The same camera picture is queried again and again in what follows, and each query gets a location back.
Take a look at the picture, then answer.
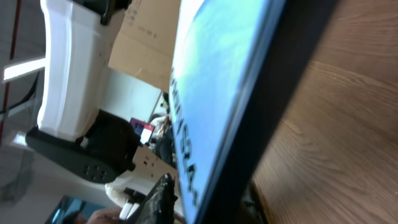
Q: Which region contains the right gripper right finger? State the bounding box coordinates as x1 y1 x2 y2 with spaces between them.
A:
241 183 267 224

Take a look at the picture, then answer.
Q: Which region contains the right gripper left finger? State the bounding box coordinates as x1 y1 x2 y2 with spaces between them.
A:
124 173 178 224

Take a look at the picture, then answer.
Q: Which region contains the teal Galaxy smartphone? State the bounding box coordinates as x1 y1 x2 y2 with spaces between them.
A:
169 0 336 223

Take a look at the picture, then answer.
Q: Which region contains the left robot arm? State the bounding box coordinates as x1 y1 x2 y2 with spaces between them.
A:
25 0 140 184

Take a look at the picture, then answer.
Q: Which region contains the laptop with red screen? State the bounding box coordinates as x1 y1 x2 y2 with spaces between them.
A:
130 118 155 144

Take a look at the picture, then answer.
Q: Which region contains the person in background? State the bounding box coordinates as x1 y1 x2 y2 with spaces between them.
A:
150 92 176 168

